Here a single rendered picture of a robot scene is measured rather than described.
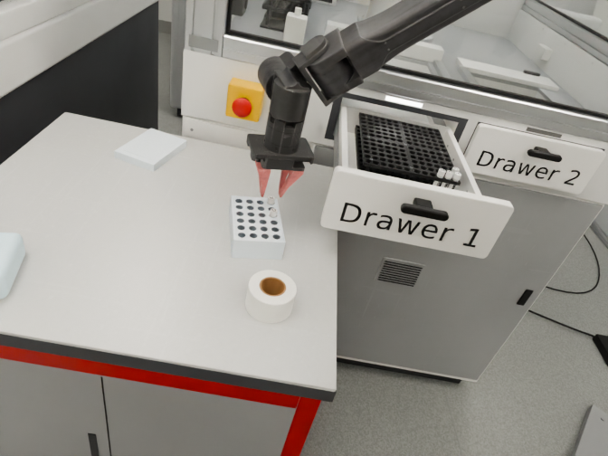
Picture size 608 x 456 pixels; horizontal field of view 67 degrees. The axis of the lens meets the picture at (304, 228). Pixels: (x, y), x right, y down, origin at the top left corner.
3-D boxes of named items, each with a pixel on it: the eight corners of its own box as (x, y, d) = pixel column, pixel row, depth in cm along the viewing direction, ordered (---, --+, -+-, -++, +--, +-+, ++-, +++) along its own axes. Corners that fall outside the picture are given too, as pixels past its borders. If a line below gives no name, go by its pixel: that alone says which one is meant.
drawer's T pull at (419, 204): (447, 223, 69) (451, 215, 69) (399, 213, 69) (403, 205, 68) (442, 209, 72) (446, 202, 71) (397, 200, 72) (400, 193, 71)
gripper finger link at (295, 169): (249, 183, 81) (257, 137, 76) (288, 185, 84) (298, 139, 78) (255, 206, 77) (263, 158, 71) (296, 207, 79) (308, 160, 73)
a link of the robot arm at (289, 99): (280, 83, 64) (318, 87, 66) (269, 64, 69) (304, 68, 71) (272, 128, 68) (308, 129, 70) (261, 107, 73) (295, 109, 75)
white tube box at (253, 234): (281, 260, 76) (285, 242, 74) (231, 258, 74) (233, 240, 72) (273, 214, 86) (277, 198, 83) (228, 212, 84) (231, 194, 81)
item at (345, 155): (477, 244, 78) (493, 216, 75) (331, 214, 76) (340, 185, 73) (437, 140, 110) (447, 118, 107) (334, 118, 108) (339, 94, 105)
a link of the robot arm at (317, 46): (327, 39, 63) (356, 85, 69) (303, 13, 71) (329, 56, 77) (260, 92, 65) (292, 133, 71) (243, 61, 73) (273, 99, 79)
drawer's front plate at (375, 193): (485, 260, 78) (516, 207, 71) (319, 226, 76) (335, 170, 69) (482, 252, 79) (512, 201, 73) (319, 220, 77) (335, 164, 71)
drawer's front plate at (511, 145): (579, 194, 106) (608, 153, 99) (460, 169, 104) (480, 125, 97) (576, 191, 107) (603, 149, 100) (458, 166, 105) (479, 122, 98)
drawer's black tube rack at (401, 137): (446, 212, 84) (460, 182, 80) (354, 193, 83) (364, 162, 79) (428, 156, 102) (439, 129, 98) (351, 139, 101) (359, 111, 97)
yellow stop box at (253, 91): (257, 124, 97) (262, 91, 92) (223, 118, 96) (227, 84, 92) (261, 115, 101) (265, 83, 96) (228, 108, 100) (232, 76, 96)
